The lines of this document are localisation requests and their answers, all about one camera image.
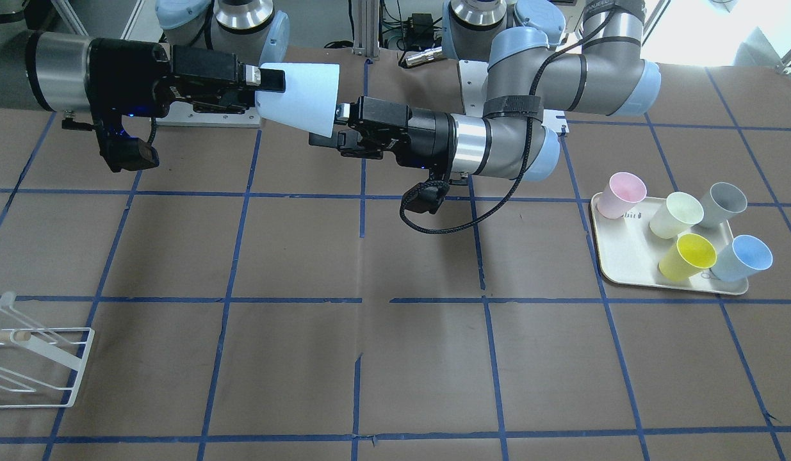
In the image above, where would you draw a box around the black braided cable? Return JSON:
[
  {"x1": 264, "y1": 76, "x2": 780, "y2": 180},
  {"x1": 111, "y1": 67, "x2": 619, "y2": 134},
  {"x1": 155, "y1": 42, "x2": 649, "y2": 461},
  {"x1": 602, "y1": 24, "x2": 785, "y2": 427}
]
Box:
[{"x1": 399, "y1": 38, "x2": 588, "y2": 235}]

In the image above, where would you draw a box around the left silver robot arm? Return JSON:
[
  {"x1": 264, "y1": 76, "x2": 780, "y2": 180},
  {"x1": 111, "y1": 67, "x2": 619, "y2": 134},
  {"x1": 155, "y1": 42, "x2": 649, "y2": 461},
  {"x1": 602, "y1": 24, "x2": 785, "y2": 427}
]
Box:
[{"x1": 309, "y1": 1, "x2": 661, "y2": 181}]

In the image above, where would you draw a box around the yellow plastic cup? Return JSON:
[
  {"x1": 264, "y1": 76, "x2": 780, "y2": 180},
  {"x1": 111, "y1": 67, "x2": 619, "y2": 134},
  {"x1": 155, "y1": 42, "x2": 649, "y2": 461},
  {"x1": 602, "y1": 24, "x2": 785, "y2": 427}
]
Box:
[{"x1": 658, "y1": 233, "x2": 717, "y2": 281}]

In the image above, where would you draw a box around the white wire cup rack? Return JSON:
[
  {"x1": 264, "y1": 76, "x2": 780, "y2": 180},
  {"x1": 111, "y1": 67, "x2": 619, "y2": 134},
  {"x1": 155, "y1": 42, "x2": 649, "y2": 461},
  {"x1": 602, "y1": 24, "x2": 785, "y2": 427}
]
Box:
[{"x1": 0, "y1": 291, "x2": 95, "y2": 410}]

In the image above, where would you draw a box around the light blue plastic cup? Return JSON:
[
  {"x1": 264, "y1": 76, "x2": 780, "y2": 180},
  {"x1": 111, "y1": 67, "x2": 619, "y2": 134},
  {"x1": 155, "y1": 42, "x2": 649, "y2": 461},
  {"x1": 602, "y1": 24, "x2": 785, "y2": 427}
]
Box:
[{"x1": 255, "y1": 62, "x2": 340, "y2": 137}]

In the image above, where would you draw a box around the cream white plastic cup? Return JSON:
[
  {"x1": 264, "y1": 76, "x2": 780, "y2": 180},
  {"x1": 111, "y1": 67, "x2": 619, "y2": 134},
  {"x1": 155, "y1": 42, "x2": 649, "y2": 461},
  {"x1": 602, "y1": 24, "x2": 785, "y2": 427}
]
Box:
[{"x1": 649, "y1": 191, "x2": 705, "y2": 239}]

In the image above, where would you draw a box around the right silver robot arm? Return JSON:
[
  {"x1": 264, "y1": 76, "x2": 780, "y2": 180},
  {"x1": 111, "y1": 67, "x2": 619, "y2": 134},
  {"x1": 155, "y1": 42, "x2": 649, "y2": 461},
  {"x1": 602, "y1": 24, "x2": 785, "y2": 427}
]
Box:
[{"x1": 0, "y1": 1, "x2": 290, "y2": 118}]

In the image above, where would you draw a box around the blue plastic cup on tray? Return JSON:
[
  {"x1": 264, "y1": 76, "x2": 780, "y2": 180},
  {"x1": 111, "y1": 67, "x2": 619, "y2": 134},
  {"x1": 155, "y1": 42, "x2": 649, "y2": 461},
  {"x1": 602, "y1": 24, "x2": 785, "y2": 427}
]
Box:
[{"x1": 711, "y1": 234, "x2": 774, "y2": 281}]

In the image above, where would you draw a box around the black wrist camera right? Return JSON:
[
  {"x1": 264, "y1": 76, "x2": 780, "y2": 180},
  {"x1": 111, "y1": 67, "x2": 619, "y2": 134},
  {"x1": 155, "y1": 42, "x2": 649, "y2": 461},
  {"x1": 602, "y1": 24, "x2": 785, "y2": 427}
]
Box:
[{"x1": 94, "y1": 115, "x2": 160, "y2": 173}]

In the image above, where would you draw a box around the grey plastic cup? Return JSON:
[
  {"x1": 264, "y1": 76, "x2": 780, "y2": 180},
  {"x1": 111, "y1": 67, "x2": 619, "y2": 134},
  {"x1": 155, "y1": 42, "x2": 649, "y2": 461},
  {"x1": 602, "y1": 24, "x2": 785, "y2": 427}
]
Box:
[{"x1": 699, "y1": 182, "x2": 747, "y2": 228}]

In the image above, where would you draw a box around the pink plastic cup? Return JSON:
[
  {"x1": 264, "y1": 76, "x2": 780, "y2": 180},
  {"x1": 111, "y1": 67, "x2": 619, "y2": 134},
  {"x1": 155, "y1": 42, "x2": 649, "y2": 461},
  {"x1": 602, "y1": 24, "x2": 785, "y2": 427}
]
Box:
[{"x1": 596, "y1": 172, "x2": 648, "y2": 219}]

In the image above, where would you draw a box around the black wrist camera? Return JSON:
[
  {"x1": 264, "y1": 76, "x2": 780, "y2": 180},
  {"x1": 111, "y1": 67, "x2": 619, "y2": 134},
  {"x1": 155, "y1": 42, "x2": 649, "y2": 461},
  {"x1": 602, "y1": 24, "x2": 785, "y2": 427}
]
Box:
[
  {"x1": 94, "y1": 115, "x2": 160, "y2": 173},
  {"x1": 401, "y1": 180, "x2": 450, "y2": 214}
]

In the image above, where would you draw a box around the beige plastic tray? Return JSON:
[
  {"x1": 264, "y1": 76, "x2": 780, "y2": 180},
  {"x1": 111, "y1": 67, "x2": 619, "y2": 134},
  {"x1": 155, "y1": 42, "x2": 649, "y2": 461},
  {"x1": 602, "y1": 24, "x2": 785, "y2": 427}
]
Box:
[{"x1": 589, "y1": 193, "x2": 749, "y2": 296}]

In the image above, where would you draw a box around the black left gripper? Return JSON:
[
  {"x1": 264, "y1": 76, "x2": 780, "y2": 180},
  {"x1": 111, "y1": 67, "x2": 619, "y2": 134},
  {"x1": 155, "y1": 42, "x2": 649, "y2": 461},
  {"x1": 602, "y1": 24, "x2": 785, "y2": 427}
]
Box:
[{"x1": 308, "y1": 96, "x2": 454, "y2": 170}]

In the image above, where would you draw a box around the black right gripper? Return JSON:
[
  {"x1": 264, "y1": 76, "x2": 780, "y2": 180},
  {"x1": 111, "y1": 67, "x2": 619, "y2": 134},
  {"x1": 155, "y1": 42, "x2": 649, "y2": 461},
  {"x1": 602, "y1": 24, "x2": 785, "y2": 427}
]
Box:
[{"x1": 90, "y1": 38, "x2": 286, "y2": 118}]

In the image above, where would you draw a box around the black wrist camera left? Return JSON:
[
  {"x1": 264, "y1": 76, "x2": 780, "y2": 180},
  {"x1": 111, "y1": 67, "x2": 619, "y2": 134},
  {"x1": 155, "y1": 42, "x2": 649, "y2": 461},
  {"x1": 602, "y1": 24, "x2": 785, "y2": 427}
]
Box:
[{"x1": 401, "y1": 180, "x2": 450, "y2": 214}]

